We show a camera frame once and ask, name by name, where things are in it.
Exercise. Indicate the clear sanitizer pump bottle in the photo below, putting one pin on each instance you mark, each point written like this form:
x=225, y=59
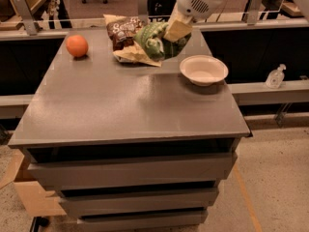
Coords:
x=276, y=77

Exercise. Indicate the black office chair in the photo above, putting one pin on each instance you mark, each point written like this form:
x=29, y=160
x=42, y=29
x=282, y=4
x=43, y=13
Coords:
x=160, y=10

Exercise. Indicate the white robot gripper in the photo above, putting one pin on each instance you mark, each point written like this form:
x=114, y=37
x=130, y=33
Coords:
x=192, y=1

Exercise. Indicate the grey drawer cabinet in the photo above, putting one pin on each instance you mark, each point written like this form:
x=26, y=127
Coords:
x=128, y=147

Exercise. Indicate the grey metal bracket left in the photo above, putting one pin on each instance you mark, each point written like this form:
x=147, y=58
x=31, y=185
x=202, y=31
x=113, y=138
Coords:
x=29, y=22

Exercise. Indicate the grey metal bracket right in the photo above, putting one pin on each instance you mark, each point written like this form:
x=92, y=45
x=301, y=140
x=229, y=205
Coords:
x=252, y=15

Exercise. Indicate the grey metal bracket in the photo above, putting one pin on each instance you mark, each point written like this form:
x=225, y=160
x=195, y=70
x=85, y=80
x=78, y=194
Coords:
x=252, y=15
x=29, y=22
x=142, y=8

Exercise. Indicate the white paper bowl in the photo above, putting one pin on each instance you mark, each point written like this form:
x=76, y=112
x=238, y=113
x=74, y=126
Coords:
x=203, y=70

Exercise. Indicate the brown chip bag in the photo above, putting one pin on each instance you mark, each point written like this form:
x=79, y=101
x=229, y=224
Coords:
x=121, y=31

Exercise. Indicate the cardboard box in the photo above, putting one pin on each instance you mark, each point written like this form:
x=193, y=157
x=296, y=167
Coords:
x=37, y=201

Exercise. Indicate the grey metal bracket middle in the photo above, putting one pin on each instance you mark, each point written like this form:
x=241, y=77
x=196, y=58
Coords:
x=142, y=8

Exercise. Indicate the green jalapeno chip bag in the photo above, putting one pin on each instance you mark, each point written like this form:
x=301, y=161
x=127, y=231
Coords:
x=151, y=40

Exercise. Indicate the orange fruit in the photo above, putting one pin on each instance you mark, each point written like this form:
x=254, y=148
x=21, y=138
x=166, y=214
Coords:
x=77, y=46

